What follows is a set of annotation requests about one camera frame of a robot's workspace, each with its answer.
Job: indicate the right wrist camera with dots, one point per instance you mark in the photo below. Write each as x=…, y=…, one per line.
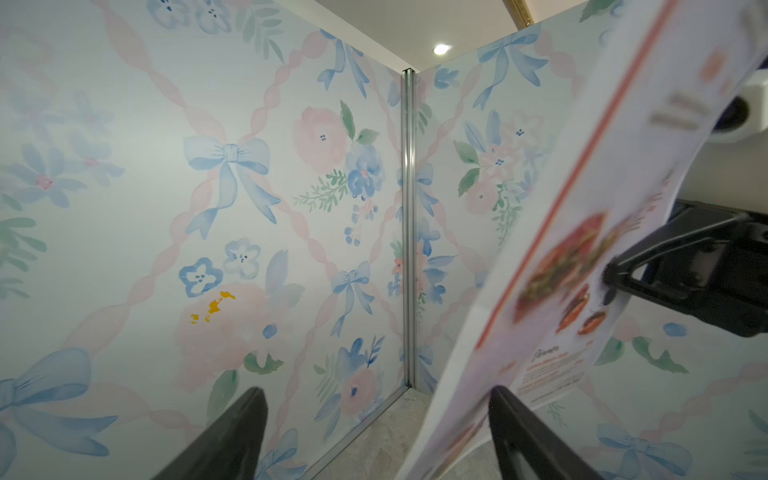
x=731, y=168

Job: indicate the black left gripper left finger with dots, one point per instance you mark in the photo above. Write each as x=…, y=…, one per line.
x=229, y=448

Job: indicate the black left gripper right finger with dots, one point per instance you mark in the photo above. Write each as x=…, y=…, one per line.
x=517, y=433

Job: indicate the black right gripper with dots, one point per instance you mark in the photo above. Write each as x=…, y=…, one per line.
x=711, y=261

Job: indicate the aluminium frame post left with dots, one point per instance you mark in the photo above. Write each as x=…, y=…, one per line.
x=409, y=190

